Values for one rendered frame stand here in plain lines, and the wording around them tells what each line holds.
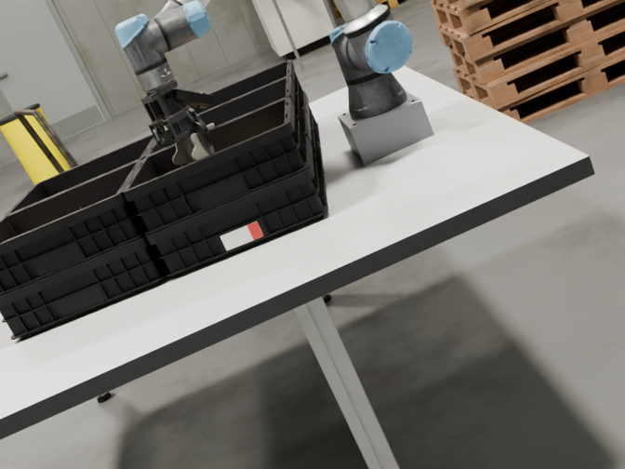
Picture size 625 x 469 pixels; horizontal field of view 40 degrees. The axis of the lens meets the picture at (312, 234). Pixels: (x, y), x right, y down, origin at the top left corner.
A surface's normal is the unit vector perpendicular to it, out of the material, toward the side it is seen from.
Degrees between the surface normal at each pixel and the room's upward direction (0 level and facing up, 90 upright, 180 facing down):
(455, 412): 0
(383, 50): 98
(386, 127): 90
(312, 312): 90
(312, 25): 90
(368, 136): 90
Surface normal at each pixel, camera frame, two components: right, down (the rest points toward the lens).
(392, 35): 0.41, 0.30
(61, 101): 0.13, 0.29
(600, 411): -0.39, -0.86
